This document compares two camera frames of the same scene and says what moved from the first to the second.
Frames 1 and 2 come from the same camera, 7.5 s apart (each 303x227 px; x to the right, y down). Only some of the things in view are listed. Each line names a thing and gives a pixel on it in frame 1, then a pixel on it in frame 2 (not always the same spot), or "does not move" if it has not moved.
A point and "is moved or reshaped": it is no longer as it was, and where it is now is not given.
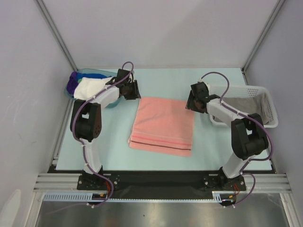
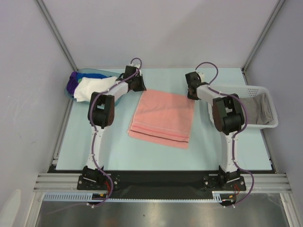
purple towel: [72, 82] does not move
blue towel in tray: [80, 75] does not move
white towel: [88, 87] does not move
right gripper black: [189, 100] -> [191, 91]
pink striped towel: [163, 126] is moved or reshaped
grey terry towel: [258, 104] does not move
